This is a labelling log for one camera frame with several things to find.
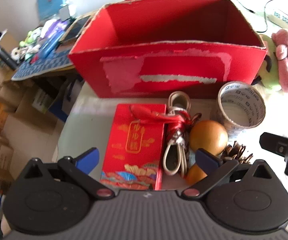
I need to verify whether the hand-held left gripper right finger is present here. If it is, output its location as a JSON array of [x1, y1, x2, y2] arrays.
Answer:
[[178, 148, 276, 201]]

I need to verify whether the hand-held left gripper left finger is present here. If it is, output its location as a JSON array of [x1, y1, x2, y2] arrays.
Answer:
[[21, 147, 115, 201]]

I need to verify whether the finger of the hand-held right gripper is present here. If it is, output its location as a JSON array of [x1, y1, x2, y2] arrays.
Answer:
[[260, 132, 288, 178]]

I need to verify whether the orange-brown gourd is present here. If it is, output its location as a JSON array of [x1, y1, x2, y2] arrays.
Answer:
[[185, 120, 229, 185]]

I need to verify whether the brown pine cone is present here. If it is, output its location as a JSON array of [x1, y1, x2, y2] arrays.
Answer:
[[220, 141, 254, 165]]

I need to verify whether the printed packing tape roll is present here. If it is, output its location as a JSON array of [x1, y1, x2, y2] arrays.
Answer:
[[215, 81, 266, 139]]

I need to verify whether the small red patterned gift box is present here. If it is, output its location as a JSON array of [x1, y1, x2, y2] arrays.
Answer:
[[99, 103, 167, 190]]

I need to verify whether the large red cardboard box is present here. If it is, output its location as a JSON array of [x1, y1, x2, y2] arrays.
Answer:
[[68, 0, 268, 99]]

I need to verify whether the light green bed sheet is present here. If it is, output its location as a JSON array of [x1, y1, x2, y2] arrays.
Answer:
[[57, 0, 288, 230]]

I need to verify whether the blue and white bag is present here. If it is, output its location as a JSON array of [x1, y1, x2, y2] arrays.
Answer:
[[47, 79, 83, 123]]

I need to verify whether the green plush toy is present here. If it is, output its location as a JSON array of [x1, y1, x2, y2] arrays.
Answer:
[[253, 34, 283, 92]]

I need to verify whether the blue patterned cloth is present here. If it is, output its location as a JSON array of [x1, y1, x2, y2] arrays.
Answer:
[[11, 47, 75, 81]]

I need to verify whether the white power strip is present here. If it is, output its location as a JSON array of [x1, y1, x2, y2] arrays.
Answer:
[[264, 7, 288, 29]]

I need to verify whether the white flower plush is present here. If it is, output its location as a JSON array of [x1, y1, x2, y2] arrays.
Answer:
[[11, 47, 27, 59]]

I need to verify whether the black bottle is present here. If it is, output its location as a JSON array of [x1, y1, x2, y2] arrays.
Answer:
[[0, 44, 17, 71]]

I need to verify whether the green frog plush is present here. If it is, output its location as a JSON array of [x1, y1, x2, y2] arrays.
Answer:
[[21, 30, 42, 46]]

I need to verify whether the purple tissue pack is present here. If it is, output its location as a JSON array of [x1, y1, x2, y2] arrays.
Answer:
[[44, 19, 67, 35]]

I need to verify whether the small black-framed mirror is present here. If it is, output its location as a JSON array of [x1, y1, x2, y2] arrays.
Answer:
[[59, 5, 71, 21]]

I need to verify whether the blue paper bag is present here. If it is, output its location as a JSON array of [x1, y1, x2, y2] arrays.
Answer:
[[37, 0, 70, 20]]

